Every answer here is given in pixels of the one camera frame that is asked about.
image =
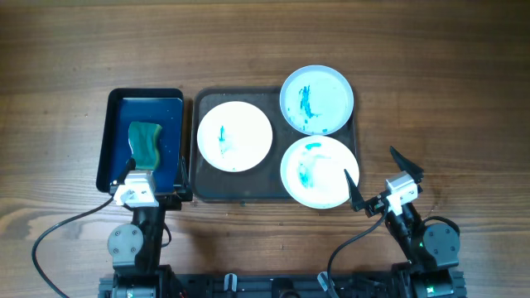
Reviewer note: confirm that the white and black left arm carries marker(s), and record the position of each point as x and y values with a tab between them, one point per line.
136	247

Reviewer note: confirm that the white plate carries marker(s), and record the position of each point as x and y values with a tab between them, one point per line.
316	100
234	136
314	171

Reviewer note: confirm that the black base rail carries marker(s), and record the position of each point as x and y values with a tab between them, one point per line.
281	285

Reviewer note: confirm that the green and yellow sponge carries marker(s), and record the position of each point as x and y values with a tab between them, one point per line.
143	141

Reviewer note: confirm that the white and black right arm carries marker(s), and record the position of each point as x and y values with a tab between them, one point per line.
431	245

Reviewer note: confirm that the dark brown serving tray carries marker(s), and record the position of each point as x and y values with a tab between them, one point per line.
260	184

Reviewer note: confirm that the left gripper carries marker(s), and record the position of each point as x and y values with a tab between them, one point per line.
173	202

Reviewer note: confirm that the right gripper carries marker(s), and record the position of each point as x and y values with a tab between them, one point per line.
374	204

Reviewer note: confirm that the black tray with blue water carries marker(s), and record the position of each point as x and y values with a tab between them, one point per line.
160	106

